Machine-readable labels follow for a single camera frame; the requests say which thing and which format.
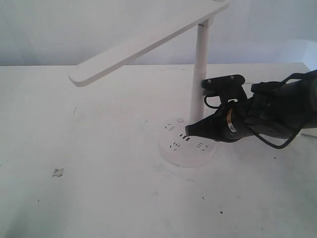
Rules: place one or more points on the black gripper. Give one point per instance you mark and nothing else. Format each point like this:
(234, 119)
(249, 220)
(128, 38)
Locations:
(237, 117)

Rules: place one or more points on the white desk lamp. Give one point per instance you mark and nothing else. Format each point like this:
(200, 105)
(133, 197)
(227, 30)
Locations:
(173, 144)

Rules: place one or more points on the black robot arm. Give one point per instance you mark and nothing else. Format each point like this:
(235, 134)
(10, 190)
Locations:
(303, 86)

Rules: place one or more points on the white power strip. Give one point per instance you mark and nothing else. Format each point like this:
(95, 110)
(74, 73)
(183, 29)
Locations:
(311, 133)

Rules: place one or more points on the small torn paper scrap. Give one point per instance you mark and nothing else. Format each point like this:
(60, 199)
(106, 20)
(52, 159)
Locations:
(58, 172)

